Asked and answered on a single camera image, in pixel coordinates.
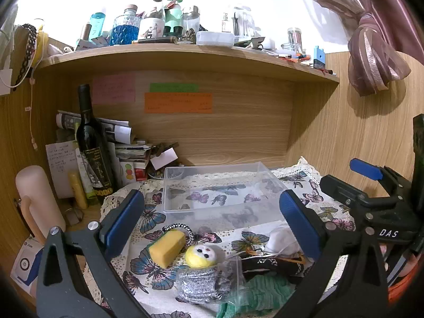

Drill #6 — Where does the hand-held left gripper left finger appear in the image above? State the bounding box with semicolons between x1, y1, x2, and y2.
36;189;156;318

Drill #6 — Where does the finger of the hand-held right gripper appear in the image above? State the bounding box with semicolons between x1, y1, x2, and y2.
350;158;413;206
319;174;373;214

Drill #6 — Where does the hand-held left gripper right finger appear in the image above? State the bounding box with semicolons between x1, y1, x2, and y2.
279;189;389;318

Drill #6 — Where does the white face mask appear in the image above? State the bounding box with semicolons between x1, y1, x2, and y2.
264;223;303;258

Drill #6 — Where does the black patterned cloth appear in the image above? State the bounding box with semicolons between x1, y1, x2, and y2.
241;252;313;284

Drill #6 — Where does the yellow sponge block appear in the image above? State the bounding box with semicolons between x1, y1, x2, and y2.
148;230;186;268

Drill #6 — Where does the black and white hair tie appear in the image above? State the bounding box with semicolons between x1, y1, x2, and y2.
162;223;196;246

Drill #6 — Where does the green knitted cloth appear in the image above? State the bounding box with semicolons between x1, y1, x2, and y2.
216;276;295;318

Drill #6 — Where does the clear plastic storage box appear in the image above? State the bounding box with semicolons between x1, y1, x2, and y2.
162;161;288;222

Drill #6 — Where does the yellow plush ball toy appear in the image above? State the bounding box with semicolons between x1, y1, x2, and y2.
184;243;226;269

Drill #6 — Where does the steel scrubber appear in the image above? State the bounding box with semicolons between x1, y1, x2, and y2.
175;262;247;304

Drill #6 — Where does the person's right hand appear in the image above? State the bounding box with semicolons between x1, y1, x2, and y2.
402;253;423;277

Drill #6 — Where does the small box with coloured dots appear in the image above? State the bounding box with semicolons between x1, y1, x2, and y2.
119;161;136;186

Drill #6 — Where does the yellow tube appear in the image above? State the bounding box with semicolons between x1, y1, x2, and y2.
68;171;89;210

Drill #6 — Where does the butterfly print lace tablecloth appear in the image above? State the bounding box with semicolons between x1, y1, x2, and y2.
83;157;358;318

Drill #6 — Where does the orange curved band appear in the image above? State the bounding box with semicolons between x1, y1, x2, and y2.
387;270;424;307

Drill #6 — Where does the pile of papers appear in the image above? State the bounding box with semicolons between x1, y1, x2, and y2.
104;119;154;169

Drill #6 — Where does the white card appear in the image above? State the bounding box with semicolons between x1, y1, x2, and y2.
150;148;179;170

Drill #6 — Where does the dark wine bottle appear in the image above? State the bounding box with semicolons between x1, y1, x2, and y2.
76;84;115;206

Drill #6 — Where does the handwritten white note sheet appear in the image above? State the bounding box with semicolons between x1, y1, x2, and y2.
45;141;83;199

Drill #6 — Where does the pink cylindrical bottle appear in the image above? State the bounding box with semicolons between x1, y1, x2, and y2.
15;166;66;244

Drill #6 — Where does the blue and white box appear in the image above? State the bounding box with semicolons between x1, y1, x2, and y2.
10;237;45;300

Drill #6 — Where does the rolled magazine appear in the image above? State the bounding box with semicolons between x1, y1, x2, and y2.
56;110;130;130

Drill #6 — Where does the small blue box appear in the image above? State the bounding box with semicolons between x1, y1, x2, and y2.
313;45;326;70

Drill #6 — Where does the orange sticky note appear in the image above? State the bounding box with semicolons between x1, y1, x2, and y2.
144;92;213;114

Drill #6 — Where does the pink sticky note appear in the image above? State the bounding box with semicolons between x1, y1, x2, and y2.
92;74;136;105

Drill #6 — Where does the green sticky note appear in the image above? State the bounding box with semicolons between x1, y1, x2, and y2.
149;83;200;93

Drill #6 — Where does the mauve striped curtain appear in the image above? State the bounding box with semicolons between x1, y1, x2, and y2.
291;0;424;97

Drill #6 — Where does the glass jar with silver lid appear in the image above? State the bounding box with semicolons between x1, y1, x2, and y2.
281;27;304;52

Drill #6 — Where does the wooden desk shelf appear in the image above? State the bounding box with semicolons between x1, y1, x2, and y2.
33;44;342;173

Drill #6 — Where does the dark pen tube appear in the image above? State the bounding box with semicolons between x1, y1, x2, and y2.
132;37;179;45

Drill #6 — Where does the dark braided band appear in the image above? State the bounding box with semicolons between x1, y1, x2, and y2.
11;24;38;88

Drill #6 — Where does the blue faceted glass bottle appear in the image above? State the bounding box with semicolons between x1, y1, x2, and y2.
110;4;142;46

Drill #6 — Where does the yellow round object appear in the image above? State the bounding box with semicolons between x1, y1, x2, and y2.
32;30;50;70

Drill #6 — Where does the clear glass jar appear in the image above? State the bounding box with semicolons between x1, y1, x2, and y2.
232;5;257;37

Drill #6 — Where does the white bottle with figure print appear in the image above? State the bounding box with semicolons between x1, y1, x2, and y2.
138;7;165;40

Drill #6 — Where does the teal bottle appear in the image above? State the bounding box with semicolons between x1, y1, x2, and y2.
89;12;107;40

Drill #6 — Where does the white rectangular case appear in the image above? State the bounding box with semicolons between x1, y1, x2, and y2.
196;31;236;47

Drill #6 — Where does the mint green pump bottle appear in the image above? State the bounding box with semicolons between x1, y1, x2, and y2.
164;0;184;29

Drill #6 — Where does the clear glass spray bottle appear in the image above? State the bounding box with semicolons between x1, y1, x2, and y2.
182;5;201;34

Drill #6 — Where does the white charging cable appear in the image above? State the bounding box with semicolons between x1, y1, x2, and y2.
0;28;39;151

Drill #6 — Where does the white wall adapter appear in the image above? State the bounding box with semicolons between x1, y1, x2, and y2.
0;69;14;96

